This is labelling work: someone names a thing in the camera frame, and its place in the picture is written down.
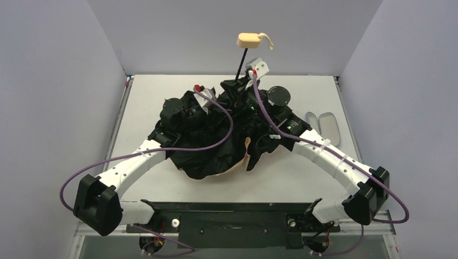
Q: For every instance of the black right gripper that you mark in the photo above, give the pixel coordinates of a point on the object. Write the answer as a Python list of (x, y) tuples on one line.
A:
[(235, 86)]

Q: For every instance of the beige folding umbrella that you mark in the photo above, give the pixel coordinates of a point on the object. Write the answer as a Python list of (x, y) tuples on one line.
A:
[(208, 144)]

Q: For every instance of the lilac umbrella case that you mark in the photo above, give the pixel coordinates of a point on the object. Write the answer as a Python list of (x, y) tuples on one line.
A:
[(326, 125)]

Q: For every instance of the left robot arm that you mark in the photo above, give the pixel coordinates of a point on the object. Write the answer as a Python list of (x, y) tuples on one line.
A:
[(99, 201)]

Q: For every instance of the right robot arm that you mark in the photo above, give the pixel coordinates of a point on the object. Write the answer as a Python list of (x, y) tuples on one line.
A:
[(269, 122)]

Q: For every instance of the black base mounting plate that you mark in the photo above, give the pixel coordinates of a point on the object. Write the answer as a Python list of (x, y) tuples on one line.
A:
[(234, 229)]

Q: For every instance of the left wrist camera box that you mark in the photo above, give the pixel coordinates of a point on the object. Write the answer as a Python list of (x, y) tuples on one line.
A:
[(204, 97)]

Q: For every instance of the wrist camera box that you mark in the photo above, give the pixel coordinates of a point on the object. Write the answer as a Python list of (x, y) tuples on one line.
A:
[(258, 67), (204, 97)]

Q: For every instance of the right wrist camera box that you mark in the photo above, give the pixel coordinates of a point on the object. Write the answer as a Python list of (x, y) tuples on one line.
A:
[(258, 67)]

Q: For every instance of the aluminium rail base frame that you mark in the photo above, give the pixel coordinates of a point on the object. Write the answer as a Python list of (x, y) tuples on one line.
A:
[(352, 241)]

